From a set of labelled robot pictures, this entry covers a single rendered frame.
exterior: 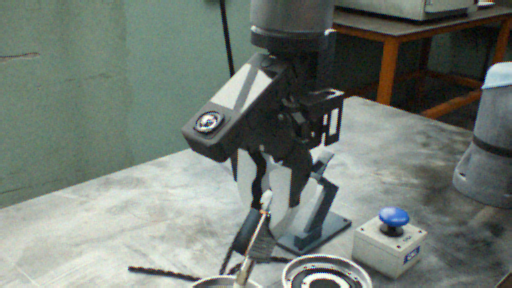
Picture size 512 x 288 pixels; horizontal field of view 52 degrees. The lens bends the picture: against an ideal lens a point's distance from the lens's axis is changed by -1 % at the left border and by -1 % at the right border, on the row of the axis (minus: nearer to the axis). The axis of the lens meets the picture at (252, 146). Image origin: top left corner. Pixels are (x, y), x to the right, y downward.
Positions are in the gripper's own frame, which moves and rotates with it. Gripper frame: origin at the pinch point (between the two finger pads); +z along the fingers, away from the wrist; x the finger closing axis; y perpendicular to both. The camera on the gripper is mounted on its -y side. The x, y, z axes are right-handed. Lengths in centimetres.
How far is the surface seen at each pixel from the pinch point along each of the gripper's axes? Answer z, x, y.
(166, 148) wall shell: 73, 153, 111
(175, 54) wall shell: 29, 152, 117
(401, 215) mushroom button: 5.8, -5.0, 22.5
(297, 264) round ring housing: 9.8, 1.2, 8.7
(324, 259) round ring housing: 9.7, -0.6, 11.8
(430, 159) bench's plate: 13, 7, 60
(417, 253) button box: 11.3, -7.5, 24.1
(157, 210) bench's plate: 13.3, 27.9, 8.1
